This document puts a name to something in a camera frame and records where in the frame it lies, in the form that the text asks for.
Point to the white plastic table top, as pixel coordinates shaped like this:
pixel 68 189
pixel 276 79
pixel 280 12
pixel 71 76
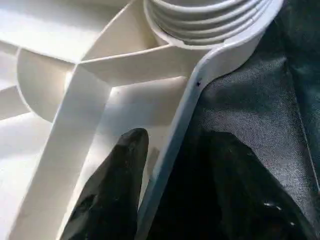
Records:
pixel 100 90

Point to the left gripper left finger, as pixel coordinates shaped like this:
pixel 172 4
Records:
pixel 110 200

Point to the white plastic table leg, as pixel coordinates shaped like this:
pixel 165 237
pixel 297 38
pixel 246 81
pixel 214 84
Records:
pixel 205 17

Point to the black work mat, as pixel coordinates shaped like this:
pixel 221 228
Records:
pixel 270 125

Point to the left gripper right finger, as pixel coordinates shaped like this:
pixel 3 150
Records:
pixel 240 200

